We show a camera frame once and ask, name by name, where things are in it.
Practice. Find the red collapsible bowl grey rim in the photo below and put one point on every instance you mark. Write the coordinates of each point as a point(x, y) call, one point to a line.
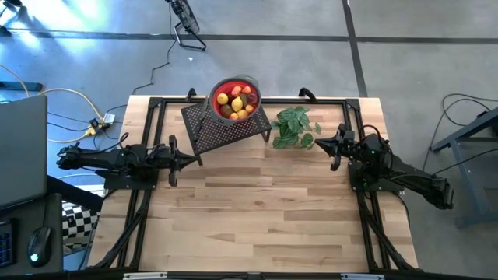
point(218, 90)

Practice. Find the grey power adapter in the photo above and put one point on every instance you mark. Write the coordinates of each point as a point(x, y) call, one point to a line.
point(107, 117)

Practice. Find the black floor fan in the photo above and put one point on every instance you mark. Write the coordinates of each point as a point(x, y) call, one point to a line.
point(186, 17)

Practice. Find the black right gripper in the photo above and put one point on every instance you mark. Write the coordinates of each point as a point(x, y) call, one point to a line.
point(369, 153)

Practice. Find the silver aluminium bracket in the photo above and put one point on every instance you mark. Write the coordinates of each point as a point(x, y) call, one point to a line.
point(144, 276)
point(362, 277)

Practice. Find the black frame clamp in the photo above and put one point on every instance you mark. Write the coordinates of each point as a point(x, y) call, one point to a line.
point(191, 94)
point(307, 93)

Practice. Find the black computer mouse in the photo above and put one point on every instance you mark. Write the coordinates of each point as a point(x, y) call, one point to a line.
point(39, 245)

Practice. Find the black operator desk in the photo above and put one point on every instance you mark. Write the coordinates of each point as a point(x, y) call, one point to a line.
point(54, 210)

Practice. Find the grey metal table frame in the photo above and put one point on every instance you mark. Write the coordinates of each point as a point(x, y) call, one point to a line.
point(467, 186)

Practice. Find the grey laptop lid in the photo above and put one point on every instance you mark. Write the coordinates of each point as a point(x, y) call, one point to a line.
point(23, 155)

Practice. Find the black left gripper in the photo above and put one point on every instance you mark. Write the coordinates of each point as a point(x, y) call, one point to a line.
point(161, 158)

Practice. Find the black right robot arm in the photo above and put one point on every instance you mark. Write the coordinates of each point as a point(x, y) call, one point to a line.
point(420, 183)

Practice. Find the small orange pear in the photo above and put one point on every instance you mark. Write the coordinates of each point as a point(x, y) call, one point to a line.
point(233, 116)
point(235, 93)

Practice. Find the black perforated metal stand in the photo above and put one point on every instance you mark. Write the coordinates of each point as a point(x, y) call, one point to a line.
point(218, 136)

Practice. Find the black keyboard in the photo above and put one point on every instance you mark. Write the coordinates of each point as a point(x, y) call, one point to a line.
point(5, 245)

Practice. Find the black white checkerboard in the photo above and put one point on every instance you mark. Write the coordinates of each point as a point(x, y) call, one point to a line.
point(78, 225)

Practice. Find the black aluminium table frame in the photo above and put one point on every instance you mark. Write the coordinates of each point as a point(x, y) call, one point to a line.
point(365, 233)

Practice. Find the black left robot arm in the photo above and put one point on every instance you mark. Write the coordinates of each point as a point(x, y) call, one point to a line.
point(97, 157)

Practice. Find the artificial green leafy plant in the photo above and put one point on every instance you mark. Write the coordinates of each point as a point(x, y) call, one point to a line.
point(292, 124)

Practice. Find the black chair base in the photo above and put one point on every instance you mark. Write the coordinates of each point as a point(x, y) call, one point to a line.
point(4, 30)

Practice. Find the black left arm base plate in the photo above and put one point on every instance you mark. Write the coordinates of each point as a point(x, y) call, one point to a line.
point(113, 183)

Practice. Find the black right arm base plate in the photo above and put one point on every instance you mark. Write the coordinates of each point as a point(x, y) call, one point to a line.
point(355, 186)

